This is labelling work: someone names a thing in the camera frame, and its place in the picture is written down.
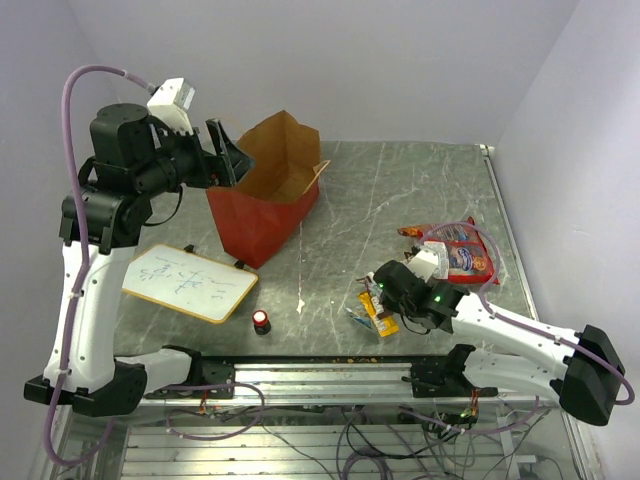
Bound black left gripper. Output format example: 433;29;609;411
136;118;257;198

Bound red paper bag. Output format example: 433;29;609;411
206;110;329;269

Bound blue white snack wrapper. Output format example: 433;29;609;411
344;307;375;332

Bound yellow snack packet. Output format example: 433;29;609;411
358;291;399;338

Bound red candy assortment bag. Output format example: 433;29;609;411
397;217;499;285

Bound brown white snack bar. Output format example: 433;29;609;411
357;272;393;319

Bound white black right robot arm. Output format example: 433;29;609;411
373;260;624;426

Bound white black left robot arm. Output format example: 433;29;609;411
24;103;255;418

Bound red cap black marker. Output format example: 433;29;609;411
252;310;271;335

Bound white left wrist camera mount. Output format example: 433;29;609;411
146;77;196;135

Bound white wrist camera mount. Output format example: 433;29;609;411
146;77;196;135
406;250;440;281

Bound small whiteboard yellow frame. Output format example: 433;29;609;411
122;244;258;324

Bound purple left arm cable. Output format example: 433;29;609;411
42;64;156;467

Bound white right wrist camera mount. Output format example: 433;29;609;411
406;250;440;281

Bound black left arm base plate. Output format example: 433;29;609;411
162;361;236;399

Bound aluminium frame rail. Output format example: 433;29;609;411
144;362;561;406

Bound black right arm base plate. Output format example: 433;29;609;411
401;344;498;398

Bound loose cables under table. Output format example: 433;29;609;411
164;399;531;480

